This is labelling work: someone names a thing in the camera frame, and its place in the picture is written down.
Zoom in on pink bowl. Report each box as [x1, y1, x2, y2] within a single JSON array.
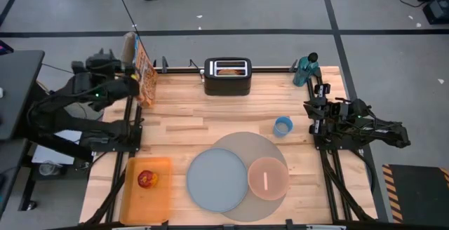
[[247, 156, 290, 201]]

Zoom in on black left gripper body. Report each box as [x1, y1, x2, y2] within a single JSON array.
[[105, 74, 141, 100]]

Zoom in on white sheet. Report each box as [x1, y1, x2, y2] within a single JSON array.
[[31, 130, 83, 165]]

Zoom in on orange cereal box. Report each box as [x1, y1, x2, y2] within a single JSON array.
[[121, 32, 159, 109]]

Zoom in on grey-blue round plate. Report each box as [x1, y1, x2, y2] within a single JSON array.
[[186, 147, 249, 213]]

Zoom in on dark device colourful screen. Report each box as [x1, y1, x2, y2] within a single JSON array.
[[0, 39, 15, 56]]

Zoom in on clear plastic cup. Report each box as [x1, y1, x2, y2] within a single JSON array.
[[38, 160, 64, 177]]

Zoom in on blue cup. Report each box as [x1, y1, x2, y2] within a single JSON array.
[[273, 116, 294, 139]]

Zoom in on grey round placemat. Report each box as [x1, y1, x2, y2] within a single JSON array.
[[210, 131, 289, 223]]

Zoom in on red yellow apple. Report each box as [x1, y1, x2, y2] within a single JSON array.
[[137, 170, 159, 189]]

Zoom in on teal water bottle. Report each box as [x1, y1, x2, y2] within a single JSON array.
[[293, 52, 320, 87]]

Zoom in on black desk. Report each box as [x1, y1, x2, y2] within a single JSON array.
[[0, 50, 46, 217]]

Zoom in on long black floor cable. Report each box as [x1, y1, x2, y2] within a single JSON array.
[[112, 0, 140, 36]]

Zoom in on black two-slot toaster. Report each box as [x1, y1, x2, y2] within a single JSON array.
[[203, 57, 253, 97]]

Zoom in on thin black floor cable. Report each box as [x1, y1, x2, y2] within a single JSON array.
[[41, 63, 74, 74]]

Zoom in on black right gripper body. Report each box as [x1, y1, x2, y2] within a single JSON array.
[[309, 83, 340, 135]]

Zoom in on black mat yellow hazard stripes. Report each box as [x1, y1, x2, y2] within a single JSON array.
[[382, 163, 449, 226]]

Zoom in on black aluminium table frame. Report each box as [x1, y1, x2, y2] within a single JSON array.
[[82, 65, 380, 230]]

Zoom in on toasted bagel half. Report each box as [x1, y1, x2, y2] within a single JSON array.
[[217, 68, 243, 76]]

